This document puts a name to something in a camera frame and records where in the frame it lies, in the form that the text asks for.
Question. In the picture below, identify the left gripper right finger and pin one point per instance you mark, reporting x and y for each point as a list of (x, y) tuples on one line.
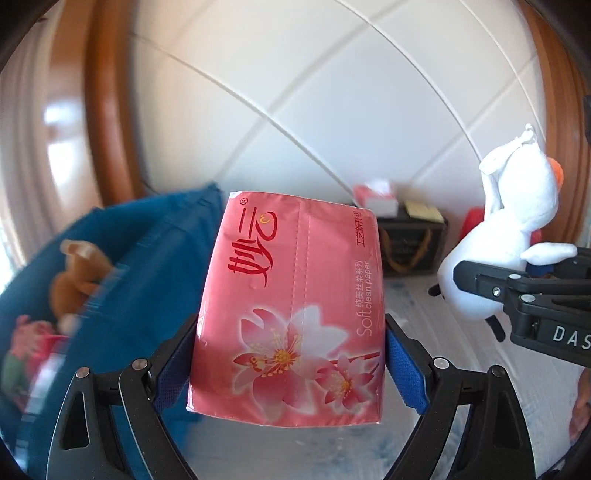
[(495, 443)]

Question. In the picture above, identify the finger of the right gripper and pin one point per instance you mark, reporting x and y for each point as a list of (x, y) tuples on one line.
[(565, 269), (484, 290)]

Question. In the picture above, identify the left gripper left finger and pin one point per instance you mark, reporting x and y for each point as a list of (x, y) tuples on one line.
[(86, 443)]

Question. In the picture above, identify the white plush toy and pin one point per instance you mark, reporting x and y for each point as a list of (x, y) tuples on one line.
[(521, 190)]

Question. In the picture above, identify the pink tissue pack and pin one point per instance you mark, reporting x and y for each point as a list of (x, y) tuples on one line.
[(291, 327)]

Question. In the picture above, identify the pink pig plush red dress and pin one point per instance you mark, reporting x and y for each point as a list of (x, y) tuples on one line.
[(32, 343)]

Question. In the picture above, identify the person's right hand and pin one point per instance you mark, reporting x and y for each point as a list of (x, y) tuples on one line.
[(581, 411)]

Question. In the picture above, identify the red plastic suitcase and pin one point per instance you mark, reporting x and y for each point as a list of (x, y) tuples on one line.
[(475, 217)]

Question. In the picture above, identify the black gift bag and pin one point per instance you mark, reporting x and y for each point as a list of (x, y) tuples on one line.
[(410, 246)]

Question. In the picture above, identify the yellow notepad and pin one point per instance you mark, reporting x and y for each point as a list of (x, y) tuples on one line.
[(423, 212)]

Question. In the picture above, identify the small tissue box pink white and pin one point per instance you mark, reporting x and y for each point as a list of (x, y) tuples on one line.
[(378, 196)]

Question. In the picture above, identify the brown plush toy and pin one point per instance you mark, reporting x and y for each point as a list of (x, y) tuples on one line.
[(86, 266)]

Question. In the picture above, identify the blue plastic crate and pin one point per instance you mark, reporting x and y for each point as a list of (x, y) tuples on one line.
[(160, 247)]

